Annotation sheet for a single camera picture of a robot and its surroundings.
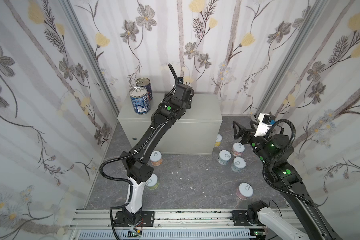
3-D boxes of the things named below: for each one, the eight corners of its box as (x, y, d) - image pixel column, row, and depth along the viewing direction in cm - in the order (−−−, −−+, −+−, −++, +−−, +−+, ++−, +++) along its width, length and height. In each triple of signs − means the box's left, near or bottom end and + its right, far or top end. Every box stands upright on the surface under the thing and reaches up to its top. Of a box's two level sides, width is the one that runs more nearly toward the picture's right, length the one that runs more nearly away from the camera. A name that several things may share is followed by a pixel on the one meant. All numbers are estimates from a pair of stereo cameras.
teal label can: (232, 172, 92) (235, 168, 88) (229, 161, 97) (232, 157, 92) (244, 172, 92) (247, 168, 88) (241, 161, 97) (244, 157, 92)
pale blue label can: (218, 165, 95) (220, 161, 90) (216, 153, 100) (218, 149, 96) (230, 165, 95) (232, 161, 91) (228, 153, 100) (230, 149, 96)
